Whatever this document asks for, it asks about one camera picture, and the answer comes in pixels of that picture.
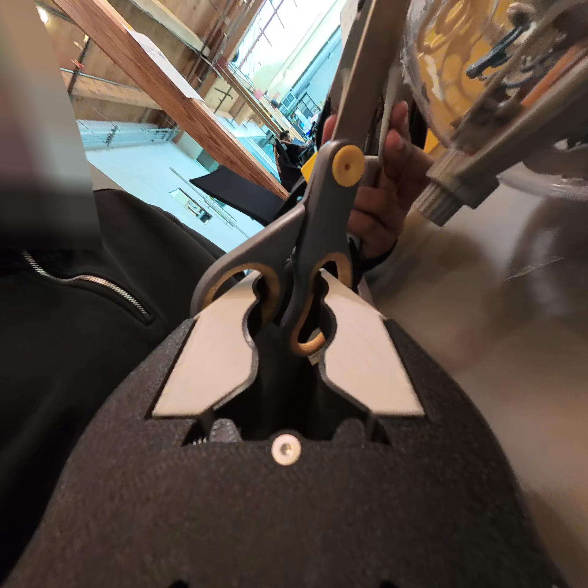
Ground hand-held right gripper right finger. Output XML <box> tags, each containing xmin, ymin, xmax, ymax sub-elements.
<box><xmin>319</xmin><ymin>268</ymin><xmax>425</xmax><ymax>429</ymax></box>

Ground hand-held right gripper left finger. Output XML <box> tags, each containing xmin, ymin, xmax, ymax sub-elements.
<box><xmin>152</xmin><ymin>273</ymin><xmax>272</xmax><ymax>425</ymax></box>

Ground clear plastic maze ball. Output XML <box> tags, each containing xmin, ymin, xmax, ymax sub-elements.
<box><xmin>400</xmin><ymin>0</ymin><xmax>588</xmax><ymax>227</ymax></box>

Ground grey yellow scissors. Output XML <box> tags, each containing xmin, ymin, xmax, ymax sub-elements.
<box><xmin>189</xmin><ymin>0</ymin><xmax>412</xmax><ymax>356</ymax></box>

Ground person's left hand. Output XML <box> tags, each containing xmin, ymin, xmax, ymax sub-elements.
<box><xmin>321</xmin><ymin>100</ymin><xmax>436</xmax><ymax>262</ymax></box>

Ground black board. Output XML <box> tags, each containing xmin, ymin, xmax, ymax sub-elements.
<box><xmin>190</xmin><ymin>164</ymin><xmax>304</xmax><ymax>227</ymax></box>

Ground clear plastic wrapper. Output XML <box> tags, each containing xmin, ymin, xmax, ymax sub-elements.
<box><xmin>503</xmin><ymin>259</ymin><xmax>568</xmax><ymax>282</ymax></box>

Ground diagonal wooden beam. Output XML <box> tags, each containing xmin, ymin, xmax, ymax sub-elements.
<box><xmin>50</xmin><ymin>0</ymin><xmax>289</xmax><ymax>199</ymax></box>

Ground white paper sheet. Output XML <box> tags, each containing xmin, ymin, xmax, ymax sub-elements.
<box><xmin>130</xmin><ymin>27</ymin><xmax>204</xmax><ymax>101</ymax></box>

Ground wire cable tray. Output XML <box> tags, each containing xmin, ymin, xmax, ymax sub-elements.
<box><xmin>78</xmin><ymin>122</ymin><xmax>180</xmax><ymax>150</ymax></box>

